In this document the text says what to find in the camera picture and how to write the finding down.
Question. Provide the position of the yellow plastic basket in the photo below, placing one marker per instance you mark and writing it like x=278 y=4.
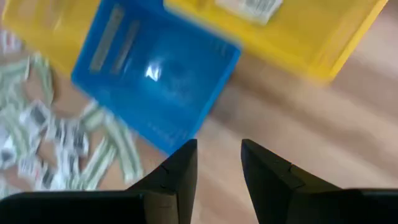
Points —
x=311 y=46
x=53 y=31

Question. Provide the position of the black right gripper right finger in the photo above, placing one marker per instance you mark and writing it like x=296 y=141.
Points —
x=267 y=186

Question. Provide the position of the orange label ointment packet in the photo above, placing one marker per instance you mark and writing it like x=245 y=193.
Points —
x=248 y=9

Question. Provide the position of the white antiseptic towelette packet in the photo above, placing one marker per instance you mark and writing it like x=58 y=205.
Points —
x=70 y=138
x=35 y=118

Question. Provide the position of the blue plastic basket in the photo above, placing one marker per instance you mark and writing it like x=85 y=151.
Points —
x=161 y=102

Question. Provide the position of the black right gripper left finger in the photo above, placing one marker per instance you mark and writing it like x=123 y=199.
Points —
x=180 y=174

